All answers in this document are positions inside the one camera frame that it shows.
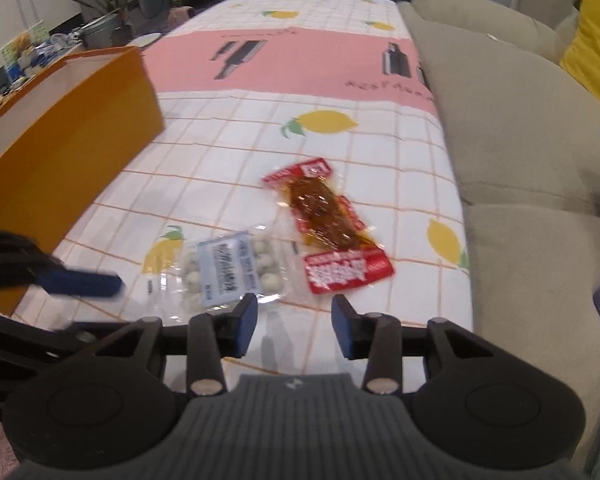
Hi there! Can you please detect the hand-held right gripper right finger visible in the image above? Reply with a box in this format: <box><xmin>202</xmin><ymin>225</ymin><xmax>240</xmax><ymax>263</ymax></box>
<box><xmin>331</xmin><ymin>294</ymin><xmax>487</xmax><ymax>395</ymax></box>

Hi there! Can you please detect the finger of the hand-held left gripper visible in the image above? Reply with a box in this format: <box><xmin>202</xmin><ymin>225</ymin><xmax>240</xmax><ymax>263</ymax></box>
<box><xmin>0</xmin><ymin>226</ymin><xmax>127</xmax><ymax>300</ymax></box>
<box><xmin>0</xmin><ymin>305</ymin><xmax>148</xmax><ymax>376</ymax></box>

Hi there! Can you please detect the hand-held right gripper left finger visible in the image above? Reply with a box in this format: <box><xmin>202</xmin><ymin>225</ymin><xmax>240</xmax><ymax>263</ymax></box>
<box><xmin>87</xmin><ymin>292</ymin><xmax>259</xmax><ymax>395</ymax></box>

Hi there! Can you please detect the clear packet of white balls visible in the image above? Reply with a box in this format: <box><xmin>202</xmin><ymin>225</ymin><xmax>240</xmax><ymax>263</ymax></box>
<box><xmin>141</xmin><ymin>229</ymin><xmax>302</xmax><ymax>317</ymax></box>

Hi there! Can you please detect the red label brown meat packet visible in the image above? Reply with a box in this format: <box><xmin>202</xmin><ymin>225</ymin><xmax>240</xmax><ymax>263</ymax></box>
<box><xmin>260</xmin><ymin>157</ymin><xmax>397</xmax><ymax>296</ymax></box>

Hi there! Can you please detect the orange cardboard box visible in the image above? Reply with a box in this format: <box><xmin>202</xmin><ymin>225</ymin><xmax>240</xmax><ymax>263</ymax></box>
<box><xmin>0</xmin><ymin>45</ymin><xmax>167</xmax><ymax>314</ymax></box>

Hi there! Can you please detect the clutter of bottles and boxes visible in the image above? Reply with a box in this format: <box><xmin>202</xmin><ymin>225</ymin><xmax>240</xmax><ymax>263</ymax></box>
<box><xmin>0</xmin><ymin>20</ymin><xmax>89</xmax><ymax>122</ymax></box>

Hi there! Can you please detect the white plate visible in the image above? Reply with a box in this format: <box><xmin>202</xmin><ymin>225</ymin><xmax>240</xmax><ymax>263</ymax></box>
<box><xmin>129</xmin><ymin>32</ymin><xmax>164</xmax><ymax>51</ymax></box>

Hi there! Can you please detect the grey metal plant pot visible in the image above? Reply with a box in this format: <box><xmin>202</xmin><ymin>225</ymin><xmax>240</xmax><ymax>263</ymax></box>
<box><xmin>81</xmin><ymin>12</ymin><xmax>132</xmax><ymax>52</ymax></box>

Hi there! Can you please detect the beige sofa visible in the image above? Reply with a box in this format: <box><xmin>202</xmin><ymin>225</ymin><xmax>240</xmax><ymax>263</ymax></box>
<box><xmin>396</xmin><ymin>0</ymin><xmax>600</xmax><ymax>463</ymax></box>

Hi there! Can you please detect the pink and white printed tablecloth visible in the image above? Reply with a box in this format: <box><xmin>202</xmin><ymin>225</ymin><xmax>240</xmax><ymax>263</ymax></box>
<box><xmin>10</xmin><ymin>0</ymin><xmax>474</xmax><ymax>361</ymax></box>

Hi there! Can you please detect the yellow cushion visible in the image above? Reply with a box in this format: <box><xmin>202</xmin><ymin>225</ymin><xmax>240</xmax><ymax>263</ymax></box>
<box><xmin>559</xmin><ymin>0</ymin><xmax>600</xmax><ymax>124</ymax></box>

